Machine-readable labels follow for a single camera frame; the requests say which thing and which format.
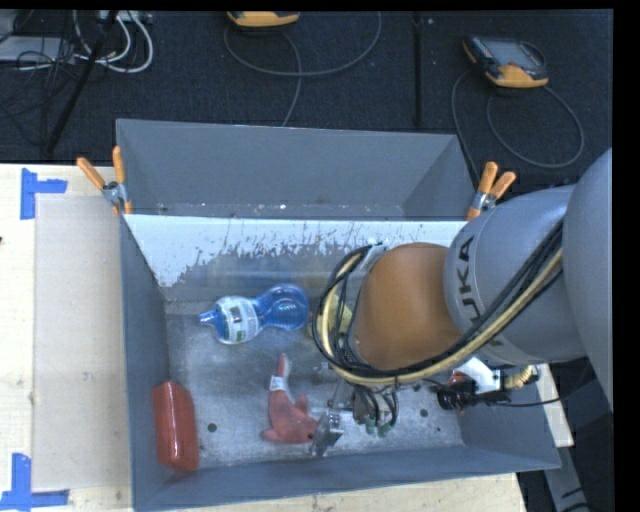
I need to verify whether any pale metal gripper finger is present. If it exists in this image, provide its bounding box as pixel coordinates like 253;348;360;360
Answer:
309;428;344;459
317;408;347;438

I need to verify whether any pink toy animal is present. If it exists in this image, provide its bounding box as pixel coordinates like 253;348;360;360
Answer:
260;352;321;445

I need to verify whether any clear blue plastic bottle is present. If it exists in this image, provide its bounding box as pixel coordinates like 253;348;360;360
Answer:
198;283;312;346

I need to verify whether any grey metal bin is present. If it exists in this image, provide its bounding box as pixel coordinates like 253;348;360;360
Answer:
115;118;564;512

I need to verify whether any pale wood flat board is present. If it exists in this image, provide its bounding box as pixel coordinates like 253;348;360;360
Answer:
31;192;134;494

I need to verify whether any black cylinder on white bracket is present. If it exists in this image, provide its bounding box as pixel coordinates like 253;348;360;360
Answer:
436;359;512;412

